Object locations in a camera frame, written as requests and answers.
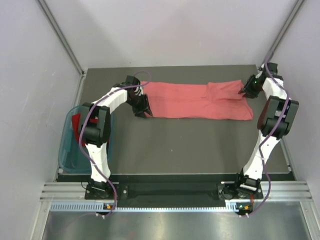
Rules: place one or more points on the dark red t shirt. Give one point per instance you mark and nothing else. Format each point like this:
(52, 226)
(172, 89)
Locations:
(75, 125)

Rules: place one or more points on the left aluminium frame post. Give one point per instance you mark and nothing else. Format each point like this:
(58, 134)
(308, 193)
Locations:
(61, 37)

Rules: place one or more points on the pink t shirt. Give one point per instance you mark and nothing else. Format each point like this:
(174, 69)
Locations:
(214, 101)

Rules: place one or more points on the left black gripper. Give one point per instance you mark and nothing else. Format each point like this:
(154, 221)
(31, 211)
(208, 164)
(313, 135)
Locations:
(144, 107)

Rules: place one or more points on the aluminium frame post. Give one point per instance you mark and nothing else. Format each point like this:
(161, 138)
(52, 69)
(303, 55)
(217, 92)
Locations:
(297, 6)
(61, 37)

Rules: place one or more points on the teal plastic basket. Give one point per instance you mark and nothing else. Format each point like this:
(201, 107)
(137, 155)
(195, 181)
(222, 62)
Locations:
(70, 157)

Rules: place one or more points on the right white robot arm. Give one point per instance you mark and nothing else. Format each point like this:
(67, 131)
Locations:
(274, 122)

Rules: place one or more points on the slotted cable duct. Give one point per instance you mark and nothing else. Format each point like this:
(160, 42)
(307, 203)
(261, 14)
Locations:
(102, 207)

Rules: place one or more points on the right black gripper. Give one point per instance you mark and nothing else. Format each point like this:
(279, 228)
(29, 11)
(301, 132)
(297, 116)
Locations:
(248, 92)

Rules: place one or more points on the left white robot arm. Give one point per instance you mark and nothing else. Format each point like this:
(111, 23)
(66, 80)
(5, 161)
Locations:
(98, 156)

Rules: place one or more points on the right aluminium frame post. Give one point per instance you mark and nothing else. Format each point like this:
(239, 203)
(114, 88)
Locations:
(297, 6)

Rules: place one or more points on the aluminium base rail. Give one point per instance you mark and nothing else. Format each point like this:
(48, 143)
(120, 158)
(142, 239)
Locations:
(280, 191)

